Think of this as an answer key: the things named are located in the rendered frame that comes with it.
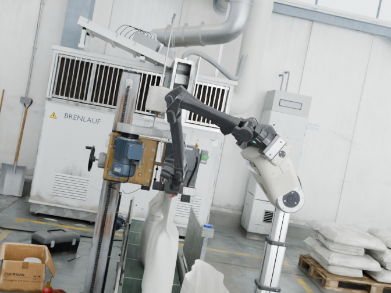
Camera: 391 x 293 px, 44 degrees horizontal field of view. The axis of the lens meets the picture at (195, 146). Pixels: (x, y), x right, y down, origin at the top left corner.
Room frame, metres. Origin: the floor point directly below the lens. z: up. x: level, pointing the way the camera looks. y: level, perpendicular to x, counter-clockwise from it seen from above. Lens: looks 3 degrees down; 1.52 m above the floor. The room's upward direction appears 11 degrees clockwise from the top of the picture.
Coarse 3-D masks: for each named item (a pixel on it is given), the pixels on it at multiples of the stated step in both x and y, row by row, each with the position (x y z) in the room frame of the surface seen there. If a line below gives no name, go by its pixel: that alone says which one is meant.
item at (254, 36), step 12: (264, 0) 6.33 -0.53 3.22; (252, 12) 6.36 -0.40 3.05; (264, 12) 6.34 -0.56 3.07; (252, 24) 6.35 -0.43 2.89; (264, 24) 6.35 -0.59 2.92; (252, 36) 6.33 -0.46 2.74; (264, 36) 6.38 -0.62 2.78; (240, 48) 6.45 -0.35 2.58; (252, 48) 6.33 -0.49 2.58; (264, 48) 6.46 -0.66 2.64; (252, 60) 6.33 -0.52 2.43; (252, 72) 6.34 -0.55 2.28
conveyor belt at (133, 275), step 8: (136, 224) 4.77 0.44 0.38; (136, 232) 4.47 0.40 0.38; (136, 240) 4.19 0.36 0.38; (128, 248) 3.90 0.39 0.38; (136, 248) 3.94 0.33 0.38; (128, 256) 3.68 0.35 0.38; (136, 256) 3.72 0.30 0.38; (128, 264) 3.50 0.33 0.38; (136, 264) 3.53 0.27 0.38; (128, 272) 3.32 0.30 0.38; (136, 272) 3.35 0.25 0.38; (176, 272) 3.52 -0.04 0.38; (128, 280) 3.16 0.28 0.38; (136, 280) 3.19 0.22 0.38; (176, 280) 3.34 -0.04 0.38; (128, 288) 3.02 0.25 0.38; (136, 288) 3.04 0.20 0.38; (176, 288) 3.18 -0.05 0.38
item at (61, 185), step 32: (64, 64) 5.76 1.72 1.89; (96, 64) 5.88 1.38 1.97; (128, 64) 5.85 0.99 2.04; (64, 96) 5.76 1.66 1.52; (96, 96) 5.90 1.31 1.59; (224, 96) 5.98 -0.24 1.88; (64, 128) 5.79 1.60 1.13; (96, 128) 5.83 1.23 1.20; (160, 128) 5.91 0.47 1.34; (192, 128) 5.96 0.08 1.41; (64, 160) 5.79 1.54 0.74; (96, 160) 5.83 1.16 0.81; (160, 160) 5.92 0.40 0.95; (32, 192) 5.75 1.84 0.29; (64, 192) 5.80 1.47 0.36; (96, 192) 5.84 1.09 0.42; (128, 192) 5.89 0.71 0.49
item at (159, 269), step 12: (168, 204) 3.12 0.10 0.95; (168, 216) 2.90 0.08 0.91; (156, 228) 2.92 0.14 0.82; (168, 228) 2.83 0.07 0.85; (156, 240) 2.79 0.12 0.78; (168, 240) 2.77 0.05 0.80; (156, 252) 2.74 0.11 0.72; (168, 252) 2.75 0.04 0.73; (156, 264) 2.74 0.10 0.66; (168, 264) 2.75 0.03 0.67; (144, 276) 2.85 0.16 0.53; (156, 276) 2.74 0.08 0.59; (168, 276) 2.75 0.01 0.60; (144, 288) 2.76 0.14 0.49; (156, 288) 2.74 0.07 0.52; (168, 288) 2.76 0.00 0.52
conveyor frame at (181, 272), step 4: (128, 240) 4.16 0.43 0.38; (180, 256) 3.81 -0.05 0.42; (176, 260) 3.91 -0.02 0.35; (180, 260) 3.70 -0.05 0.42; (176, 264) 3.87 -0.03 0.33; (180, 264) 3.62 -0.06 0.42; (120, 268) 3.26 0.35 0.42; (124, 268) 3.40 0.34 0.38; (176, 268) 3.63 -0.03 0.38; (180, 268) 3.57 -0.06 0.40; (120, 272) 3.18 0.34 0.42; (124, 272) 3.32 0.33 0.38; (180, 272) 3.53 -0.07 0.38; (184, 272) 3.43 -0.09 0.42; (180, 276) 3.49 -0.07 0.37; (184, 276) 3.34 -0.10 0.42; (116, 280) 3.01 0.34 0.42; (180, 280) 3.45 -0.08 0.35; (116, 284) 2.94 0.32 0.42; (180, 284) 3.41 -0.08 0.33; (116, 288) 2.87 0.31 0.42; (180, 288) 3.21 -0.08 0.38; (116, 292) 2.81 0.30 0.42
